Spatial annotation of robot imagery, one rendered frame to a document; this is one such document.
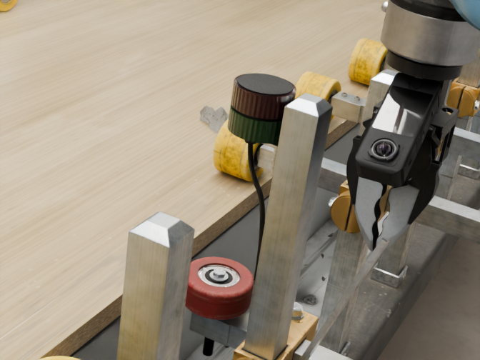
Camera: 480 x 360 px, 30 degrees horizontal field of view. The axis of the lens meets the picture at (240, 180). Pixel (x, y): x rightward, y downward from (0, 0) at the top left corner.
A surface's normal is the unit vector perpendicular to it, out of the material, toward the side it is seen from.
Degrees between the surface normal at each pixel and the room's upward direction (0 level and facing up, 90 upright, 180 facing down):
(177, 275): 90
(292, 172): 90
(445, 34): 90
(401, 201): 90
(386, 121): 32
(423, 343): 0
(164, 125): 0
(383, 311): 0
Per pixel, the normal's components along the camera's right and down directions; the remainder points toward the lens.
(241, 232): 0.88, 0.32
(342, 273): -0.47, 0.34
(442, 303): 0.14, -0.88
